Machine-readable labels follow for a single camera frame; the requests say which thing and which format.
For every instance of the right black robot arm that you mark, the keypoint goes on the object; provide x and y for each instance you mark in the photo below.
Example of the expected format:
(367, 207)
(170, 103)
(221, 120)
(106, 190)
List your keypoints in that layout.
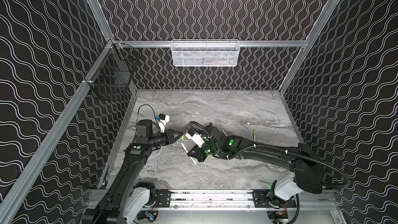
(304, 172)

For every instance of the black wire mesh basket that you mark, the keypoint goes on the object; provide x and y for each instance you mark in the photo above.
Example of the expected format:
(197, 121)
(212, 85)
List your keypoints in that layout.
(113, 81)

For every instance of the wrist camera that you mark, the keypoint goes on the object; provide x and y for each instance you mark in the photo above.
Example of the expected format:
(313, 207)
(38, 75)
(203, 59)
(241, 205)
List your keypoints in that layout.
(196, 138)
(162, 120)

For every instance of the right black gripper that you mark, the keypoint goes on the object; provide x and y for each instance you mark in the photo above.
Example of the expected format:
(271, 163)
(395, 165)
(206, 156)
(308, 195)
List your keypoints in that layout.
(197, 153)

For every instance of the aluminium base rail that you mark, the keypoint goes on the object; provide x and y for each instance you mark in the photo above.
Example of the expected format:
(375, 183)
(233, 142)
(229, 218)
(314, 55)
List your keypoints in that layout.
(237, 200)

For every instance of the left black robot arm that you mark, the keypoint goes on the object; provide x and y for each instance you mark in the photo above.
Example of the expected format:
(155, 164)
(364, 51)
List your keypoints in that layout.
(120, 205)

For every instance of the white pen green tip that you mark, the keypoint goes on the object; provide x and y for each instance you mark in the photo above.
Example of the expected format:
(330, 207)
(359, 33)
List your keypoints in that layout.
(254, 138)

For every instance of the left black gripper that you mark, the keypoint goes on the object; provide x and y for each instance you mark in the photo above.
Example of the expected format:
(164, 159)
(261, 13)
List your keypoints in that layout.
(167, 135)

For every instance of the white wire mesh basket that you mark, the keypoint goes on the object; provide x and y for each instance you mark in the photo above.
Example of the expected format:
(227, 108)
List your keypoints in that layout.
(205, 53)

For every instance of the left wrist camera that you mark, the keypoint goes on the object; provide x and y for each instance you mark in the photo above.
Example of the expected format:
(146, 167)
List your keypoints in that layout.
(162, 120)

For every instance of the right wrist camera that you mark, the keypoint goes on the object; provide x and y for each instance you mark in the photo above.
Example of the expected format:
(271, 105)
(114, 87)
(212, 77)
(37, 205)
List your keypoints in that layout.
(196, 138)

